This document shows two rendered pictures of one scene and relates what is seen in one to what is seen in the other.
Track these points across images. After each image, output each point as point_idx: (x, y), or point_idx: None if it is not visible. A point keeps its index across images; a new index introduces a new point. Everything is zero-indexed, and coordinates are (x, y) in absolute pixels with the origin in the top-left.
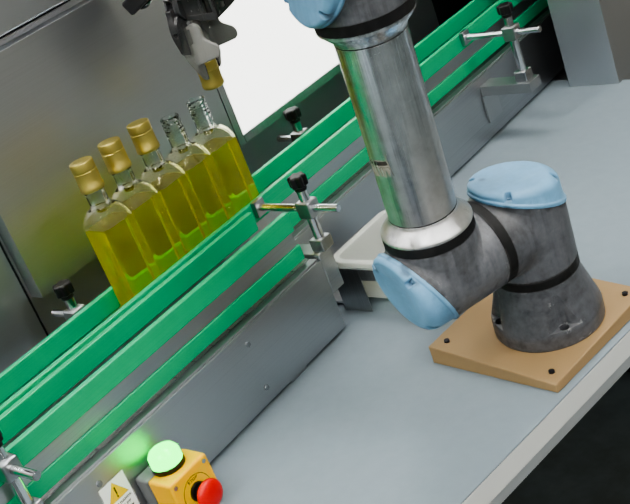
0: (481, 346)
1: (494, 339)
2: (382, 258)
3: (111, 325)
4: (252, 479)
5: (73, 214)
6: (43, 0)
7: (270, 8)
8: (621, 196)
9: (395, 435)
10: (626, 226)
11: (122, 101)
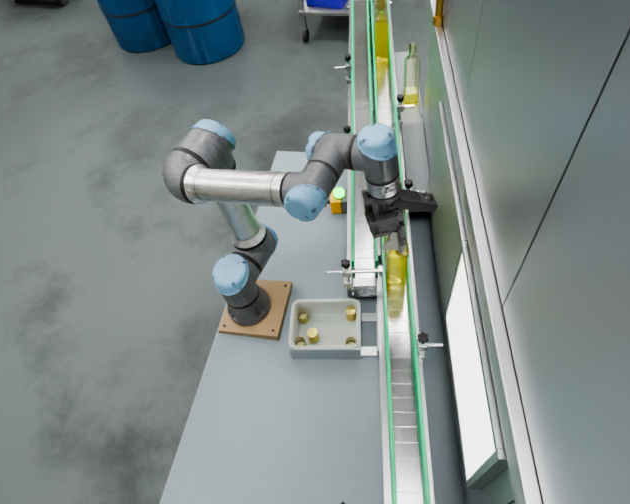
0: (270, 286)
1: (266, 291)
2: (262, 222)
3: None
4: (327, 222)
5: (433, 195)
6: (453, 150)
7: (464, 354)
8: (257, 420)
9: (286, 250)
10: (245, 389)
11: (443, 217)
